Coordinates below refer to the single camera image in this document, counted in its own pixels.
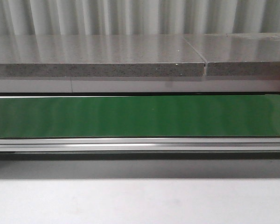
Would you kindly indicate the silver aluminium conveyor rail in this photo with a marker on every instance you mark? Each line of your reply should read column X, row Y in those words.
column 205, row 144

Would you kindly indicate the grey stone slab right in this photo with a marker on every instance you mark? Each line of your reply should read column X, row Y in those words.
column 236, row 55

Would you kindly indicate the grey stone slab left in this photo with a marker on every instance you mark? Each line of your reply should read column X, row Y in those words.
column 98, row 56

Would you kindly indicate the grey stone slab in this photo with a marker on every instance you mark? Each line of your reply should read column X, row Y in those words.
column 98, row 56
column 236, row 55

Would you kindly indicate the green conveyor belt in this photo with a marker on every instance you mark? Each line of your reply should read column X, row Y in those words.
column 141, row 116

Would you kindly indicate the white corrugated curtain backdrop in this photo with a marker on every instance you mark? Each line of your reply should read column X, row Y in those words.
column 125, row 17

